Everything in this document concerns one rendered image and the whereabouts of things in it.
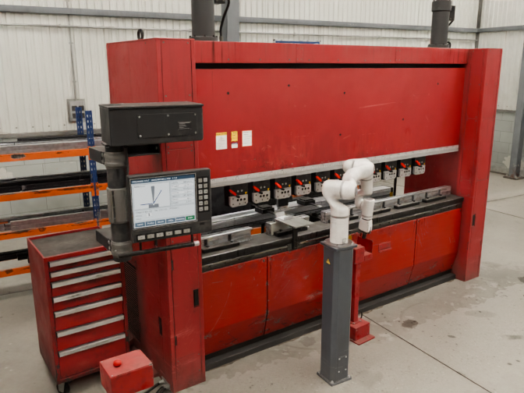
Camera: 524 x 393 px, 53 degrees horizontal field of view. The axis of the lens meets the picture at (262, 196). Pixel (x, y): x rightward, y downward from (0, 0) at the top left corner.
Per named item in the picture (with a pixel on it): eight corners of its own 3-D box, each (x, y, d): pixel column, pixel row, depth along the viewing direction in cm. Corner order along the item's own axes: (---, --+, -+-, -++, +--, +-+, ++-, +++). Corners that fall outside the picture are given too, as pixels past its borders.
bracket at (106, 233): (110, 252, 289) (108, 239, 287) (96, 240, 308) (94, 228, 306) (175, 238, 311) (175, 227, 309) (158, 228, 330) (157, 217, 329)
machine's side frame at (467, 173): (465, 282, 530) (487, 47, 475) (399, 257, 598) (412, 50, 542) (479, 276, 544) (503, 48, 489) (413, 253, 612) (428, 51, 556)
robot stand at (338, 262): (352, 379, 366) (358, 244, 342) (331, 387, 357) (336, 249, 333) (336, 366, 381) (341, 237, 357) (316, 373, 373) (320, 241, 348)
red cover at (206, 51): (181, 62, 327) (180, 40, 323) (174, 63, 335) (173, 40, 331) (468, 63, 493) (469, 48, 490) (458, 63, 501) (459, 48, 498)
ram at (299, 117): (185, 192, 349) (180, 69, 329) (179, 189, 355) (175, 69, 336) (458, 150, 515) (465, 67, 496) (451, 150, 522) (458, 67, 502)
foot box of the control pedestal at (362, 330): (359, 345, 410) (359, 331, 407) (335, 333, 429) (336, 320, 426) (375, 338, 422) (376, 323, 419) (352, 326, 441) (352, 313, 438)
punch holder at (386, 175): (384, 180, 460) (385, 161, 456) (377, 178, 467) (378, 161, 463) (396, 178, 469) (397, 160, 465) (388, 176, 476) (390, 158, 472)
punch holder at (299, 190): (295, 196, 405) (296, 175, 401) (289, 193, 412) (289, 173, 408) (310, 193, 413) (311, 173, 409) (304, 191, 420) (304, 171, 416)
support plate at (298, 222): (295, 228, 380) (295, 227, 379) (274, 220, 401) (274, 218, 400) (314, 224, 390) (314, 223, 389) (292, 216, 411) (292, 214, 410)
